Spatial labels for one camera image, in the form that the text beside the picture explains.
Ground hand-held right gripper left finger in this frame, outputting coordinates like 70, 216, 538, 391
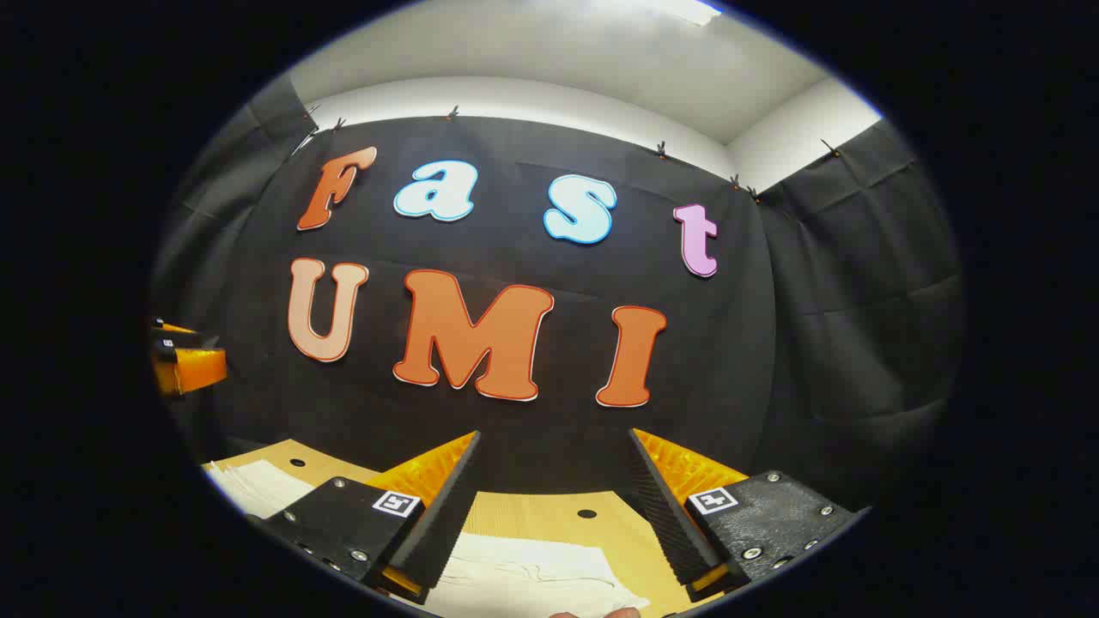
260, 430, 483, 603

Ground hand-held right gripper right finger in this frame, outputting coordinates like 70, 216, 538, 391
628, 427, 871, 606

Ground white jeans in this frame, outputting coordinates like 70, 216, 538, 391
206, 459, 651, 618

